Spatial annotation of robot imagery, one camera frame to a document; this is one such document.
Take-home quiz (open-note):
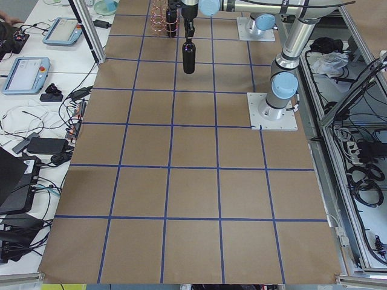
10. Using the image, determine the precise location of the copper wire wine basket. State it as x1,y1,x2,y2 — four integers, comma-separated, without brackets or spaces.
151,0,179,36

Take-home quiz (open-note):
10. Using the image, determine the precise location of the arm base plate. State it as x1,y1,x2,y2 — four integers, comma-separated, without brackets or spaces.
236,14,275,42
247,92,298,131

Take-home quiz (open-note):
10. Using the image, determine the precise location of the dark wine bottle in basket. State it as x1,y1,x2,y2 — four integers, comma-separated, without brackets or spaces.
165,0,179,38

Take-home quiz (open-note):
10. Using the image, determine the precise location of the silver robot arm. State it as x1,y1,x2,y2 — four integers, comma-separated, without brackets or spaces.
167,1,355,121
247,13,275,35

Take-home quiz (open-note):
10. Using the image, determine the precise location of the green glass bowl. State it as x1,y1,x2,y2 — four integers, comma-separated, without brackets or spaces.
93,0,119,16

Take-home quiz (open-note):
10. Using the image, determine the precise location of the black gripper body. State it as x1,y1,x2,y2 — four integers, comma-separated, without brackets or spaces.
181,4,198,19

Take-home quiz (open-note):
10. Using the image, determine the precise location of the blue teach pendant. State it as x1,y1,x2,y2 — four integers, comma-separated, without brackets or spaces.
43,18,82,47
2,57,51,95

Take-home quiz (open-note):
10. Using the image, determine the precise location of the black laptop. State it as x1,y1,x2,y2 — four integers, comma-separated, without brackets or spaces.
1,149,41,215

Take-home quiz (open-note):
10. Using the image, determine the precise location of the blue teach pendant near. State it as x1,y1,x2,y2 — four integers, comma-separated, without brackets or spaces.
2,57,51,95

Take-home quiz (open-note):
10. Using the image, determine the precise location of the black power brick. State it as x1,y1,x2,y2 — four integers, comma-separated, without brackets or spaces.
27,137,68,155

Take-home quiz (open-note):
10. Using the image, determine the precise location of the blue teach pendant far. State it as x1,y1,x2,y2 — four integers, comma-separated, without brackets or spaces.
43,18,82,47

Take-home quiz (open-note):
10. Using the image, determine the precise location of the aluminium frame post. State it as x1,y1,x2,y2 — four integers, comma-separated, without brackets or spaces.
68,0,106,65

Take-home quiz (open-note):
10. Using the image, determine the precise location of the dark wine bottle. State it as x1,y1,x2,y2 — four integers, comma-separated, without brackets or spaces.
165,0,179,38
182,39,196,74

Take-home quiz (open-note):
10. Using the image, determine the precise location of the black power adapter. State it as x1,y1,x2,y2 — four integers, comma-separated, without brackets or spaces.
93,19,112,29

